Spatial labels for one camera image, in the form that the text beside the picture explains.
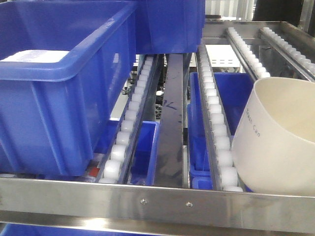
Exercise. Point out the white trash can bin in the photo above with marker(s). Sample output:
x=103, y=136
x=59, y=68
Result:
x=274, y=144

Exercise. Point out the blue bin lower layer left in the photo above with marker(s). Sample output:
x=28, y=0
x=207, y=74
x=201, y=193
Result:
x=144, y=162

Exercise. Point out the blue bin layer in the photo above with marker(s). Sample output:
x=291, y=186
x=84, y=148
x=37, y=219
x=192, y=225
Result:
x=234, y=90
x=144, y=162

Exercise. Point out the blue bin lower layer right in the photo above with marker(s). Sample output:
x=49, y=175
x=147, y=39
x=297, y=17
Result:
x=234, y=90

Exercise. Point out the blue bin rear centre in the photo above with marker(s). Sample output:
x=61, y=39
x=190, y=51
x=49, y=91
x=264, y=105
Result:
x=169, y=26

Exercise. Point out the blue bin with white contents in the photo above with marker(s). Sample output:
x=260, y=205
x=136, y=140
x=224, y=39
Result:
x=63, y=65

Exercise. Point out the stainless steel shelf rack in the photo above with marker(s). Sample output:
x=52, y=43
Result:
x=170, y=208

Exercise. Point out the white roller track centre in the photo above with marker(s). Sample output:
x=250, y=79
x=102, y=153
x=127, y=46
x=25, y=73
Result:
x=218, y=138

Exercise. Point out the white roller track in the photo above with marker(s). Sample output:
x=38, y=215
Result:
x=114, y=168
x=295, y=58
x=247, y=58
x=218, y=138

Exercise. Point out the white roller track left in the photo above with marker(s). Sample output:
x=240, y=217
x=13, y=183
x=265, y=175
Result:
x=114, y=168

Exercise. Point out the white roller track far right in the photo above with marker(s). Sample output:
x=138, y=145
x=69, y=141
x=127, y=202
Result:
x=295, y=58

